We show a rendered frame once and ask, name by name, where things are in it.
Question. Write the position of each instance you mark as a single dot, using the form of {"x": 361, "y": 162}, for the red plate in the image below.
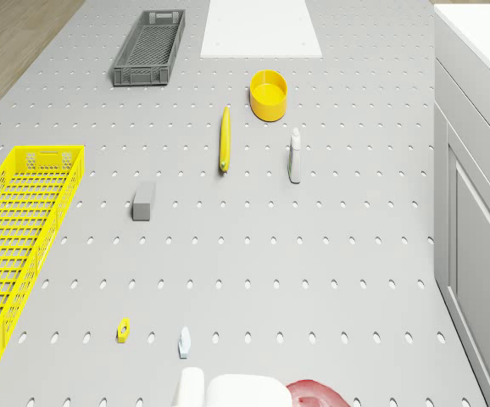
{"x": 313, "y": 392}

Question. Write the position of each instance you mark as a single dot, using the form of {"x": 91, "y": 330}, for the small white bottle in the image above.
{"x": 295, "y": 163}

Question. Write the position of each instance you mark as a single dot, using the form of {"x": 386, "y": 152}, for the small yellow nut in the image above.
{"x": 119, "y": 335}

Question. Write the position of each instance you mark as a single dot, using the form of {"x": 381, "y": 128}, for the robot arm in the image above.
{"x": 245, "y": 392}

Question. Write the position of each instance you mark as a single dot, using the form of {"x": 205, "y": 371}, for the yellow bowl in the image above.
{"x": 268, "y": 108}

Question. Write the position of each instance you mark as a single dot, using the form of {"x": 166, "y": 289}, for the banana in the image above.
{"x": 225, "y": 140}

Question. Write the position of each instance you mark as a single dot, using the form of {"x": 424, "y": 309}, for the white cabinet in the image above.
{"x": 478, "y": 254}

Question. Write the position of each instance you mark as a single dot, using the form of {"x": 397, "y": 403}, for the white board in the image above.
{"x": 260, "y": 29}

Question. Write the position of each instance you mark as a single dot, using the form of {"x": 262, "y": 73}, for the dark grey basket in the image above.
{"x": 120, "y": 76}

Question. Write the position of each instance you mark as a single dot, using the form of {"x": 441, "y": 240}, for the grey cube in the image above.
{"x": 141, "y": 210}

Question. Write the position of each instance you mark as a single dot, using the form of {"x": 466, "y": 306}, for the pale bolt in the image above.
{"x": 184, "y": 343}

